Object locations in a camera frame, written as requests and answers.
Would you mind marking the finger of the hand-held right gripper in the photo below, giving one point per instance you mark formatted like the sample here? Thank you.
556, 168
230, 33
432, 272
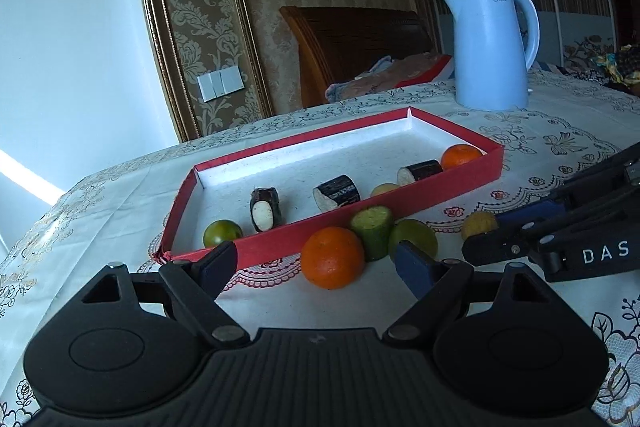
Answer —
530, 213
500, 247

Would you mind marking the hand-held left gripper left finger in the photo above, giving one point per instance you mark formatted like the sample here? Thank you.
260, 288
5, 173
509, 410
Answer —
220, 263

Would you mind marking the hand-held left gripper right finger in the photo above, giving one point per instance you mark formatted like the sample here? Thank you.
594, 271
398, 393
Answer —
412, 264

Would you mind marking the dark green round fruit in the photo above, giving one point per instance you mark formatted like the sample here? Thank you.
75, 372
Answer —
222, 233

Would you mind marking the small yellow fruit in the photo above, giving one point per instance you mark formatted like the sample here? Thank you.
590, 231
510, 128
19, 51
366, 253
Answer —
477, 225

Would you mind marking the sushi roll piece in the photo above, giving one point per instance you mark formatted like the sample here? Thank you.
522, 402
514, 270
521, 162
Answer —
420, 172
264, 209
337, 193

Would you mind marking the pale yellow-green fruit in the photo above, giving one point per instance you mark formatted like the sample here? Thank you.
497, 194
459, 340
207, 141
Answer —
384, 190

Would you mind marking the orange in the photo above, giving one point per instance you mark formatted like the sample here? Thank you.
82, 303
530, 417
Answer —
460, 157
332, 257

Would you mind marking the red shallow box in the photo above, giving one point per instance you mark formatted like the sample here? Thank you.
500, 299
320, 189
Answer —
350, 152

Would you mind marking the light green round fruit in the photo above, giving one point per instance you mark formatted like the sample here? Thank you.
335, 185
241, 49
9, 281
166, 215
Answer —
417, 234

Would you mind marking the green cucumber piece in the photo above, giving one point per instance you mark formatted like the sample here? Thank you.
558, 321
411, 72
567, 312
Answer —
372, 229

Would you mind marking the white floral tablecloth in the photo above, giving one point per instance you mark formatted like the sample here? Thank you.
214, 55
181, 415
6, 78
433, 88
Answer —
100, 217

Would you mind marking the colourful patterned cloth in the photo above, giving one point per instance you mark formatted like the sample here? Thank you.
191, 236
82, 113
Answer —
610, 67

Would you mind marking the light blue electric kettle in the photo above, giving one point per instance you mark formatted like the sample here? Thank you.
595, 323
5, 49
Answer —
487, 52

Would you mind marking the striped pillow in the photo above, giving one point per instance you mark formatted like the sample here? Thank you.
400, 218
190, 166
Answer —
400, 74

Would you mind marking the wooden bed headboard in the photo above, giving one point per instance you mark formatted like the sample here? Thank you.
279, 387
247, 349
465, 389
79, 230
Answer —
350, 37

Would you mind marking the white wall switch panel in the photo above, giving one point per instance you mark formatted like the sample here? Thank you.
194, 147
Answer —
220, 84

